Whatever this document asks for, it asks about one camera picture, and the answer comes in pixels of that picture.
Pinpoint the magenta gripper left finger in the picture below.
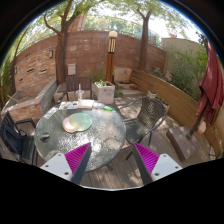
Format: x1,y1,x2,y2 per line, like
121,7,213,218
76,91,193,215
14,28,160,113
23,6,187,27
41,143,92,185

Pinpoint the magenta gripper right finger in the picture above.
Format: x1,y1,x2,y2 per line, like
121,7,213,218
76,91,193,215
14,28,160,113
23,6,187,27
133,143,182,185

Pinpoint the dark computer mouse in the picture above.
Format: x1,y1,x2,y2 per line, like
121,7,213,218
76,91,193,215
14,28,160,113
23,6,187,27
40,132,50,141

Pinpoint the concrete umbrella base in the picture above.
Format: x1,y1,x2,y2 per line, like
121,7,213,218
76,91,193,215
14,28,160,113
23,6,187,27
166,126,203,161

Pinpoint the round glass patio table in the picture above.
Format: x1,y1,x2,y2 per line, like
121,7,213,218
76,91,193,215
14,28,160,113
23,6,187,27
35,106,126,172

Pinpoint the black mesh chair right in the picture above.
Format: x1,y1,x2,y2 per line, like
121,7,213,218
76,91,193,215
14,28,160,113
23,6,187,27
117,96,167,160

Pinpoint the black chair left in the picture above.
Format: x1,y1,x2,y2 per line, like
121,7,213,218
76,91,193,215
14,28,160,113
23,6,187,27
0,112,38,165

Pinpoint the green small object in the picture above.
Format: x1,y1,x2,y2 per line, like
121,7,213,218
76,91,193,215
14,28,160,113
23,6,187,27
103,106,113,111

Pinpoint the clear plastic cup with straw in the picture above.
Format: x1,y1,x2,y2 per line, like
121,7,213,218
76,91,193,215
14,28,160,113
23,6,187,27
76,84,84,102

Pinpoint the white square planter box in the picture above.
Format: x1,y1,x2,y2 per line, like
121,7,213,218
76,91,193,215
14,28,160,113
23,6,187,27
94,81,115,104

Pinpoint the white electrical box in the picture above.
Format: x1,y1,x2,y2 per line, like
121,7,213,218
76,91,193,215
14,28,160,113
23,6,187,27
68,63,76,76

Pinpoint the folded red patio umbrella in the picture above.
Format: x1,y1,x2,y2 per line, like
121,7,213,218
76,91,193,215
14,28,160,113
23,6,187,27
189,41,224,136

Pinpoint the tree trunk left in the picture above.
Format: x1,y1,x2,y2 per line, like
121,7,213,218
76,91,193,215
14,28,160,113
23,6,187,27
44,0,86,84

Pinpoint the tree trunk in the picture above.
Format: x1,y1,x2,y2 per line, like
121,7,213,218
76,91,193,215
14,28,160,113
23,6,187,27
44,0,86,84
136,7,152,71

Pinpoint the tree trunk right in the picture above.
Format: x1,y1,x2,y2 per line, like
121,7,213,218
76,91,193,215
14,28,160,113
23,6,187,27
136,7,152,71

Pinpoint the wooden lamp post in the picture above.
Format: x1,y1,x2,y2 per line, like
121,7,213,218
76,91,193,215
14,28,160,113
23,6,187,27
106,31,118,82

